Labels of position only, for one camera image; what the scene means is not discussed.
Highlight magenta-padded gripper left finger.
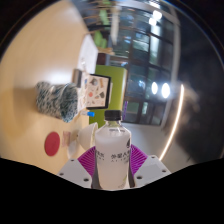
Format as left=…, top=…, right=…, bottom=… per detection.
left=57, top=145, right=98, bottom=188

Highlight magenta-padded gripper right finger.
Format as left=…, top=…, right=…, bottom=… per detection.
left=128, top=143, right=172, bottom=188

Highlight clear water bottle black cap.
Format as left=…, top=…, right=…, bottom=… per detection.
left=94, top=109, right=132, bottom=191

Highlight flat round red coaster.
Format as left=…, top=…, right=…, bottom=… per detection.
left=44, top=131, right=61, bottom=157

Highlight long curved linear ceiling light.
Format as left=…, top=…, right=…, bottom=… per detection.
left=159, top=83, right=185, bottom=162

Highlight green white speckled mug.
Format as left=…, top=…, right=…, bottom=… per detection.
left=34, top=80, right=79, bottom=123

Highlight round pendant ceiling lamps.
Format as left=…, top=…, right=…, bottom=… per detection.
left=148, top=9, right=172, bottom=99

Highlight sticker-covered black laptop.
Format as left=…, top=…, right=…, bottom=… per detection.
left=84, top=73, right=112, bottom=110

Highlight green upholstered bench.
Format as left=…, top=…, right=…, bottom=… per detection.
left=89, top=64, right=128, bottom=129

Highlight small black box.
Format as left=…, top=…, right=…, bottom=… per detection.
left=73, top=68, right=84, bottom=88

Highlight white paper sheets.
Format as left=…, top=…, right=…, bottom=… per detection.
left=77, top=33, right=99, bottom=66

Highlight wooden chairs green seats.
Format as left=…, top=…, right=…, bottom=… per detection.
left=83, top=4, right=116, bottom=56

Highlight dark framed window wall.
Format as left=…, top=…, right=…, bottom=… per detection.
left=109, top=6, right=183, bottom=126

